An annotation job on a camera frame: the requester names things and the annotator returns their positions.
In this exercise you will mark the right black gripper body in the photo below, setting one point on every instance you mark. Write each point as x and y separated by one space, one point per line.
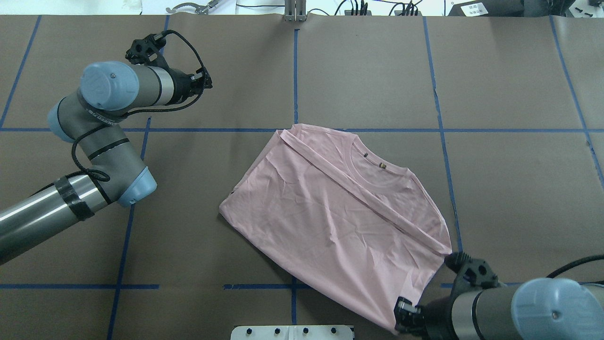
433 313

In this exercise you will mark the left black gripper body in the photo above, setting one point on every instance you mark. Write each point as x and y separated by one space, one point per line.
180 86

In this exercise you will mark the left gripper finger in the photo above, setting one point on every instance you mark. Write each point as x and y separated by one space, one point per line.
202 77
200 87

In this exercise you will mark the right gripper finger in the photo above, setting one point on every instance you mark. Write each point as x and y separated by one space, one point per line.
405 309
408 326

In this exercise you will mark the pink Snoopy t-shirt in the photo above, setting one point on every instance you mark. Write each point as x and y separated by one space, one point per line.
359 230

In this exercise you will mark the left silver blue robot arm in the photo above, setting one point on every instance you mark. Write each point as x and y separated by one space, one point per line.
109 168

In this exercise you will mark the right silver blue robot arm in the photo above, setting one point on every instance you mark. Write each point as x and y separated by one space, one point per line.
540 309

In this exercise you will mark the black power adapter box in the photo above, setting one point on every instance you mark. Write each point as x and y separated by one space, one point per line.
487 8

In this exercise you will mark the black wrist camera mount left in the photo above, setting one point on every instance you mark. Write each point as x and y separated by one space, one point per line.
146 51

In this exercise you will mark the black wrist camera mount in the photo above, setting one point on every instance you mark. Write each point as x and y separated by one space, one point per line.
471 273
146 51

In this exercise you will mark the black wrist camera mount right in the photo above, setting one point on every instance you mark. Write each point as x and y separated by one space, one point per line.
471 273

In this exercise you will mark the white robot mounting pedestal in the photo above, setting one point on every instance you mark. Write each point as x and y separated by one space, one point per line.
293 332

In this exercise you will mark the aluminium frame post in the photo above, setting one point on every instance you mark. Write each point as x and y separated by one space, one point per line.
295 11

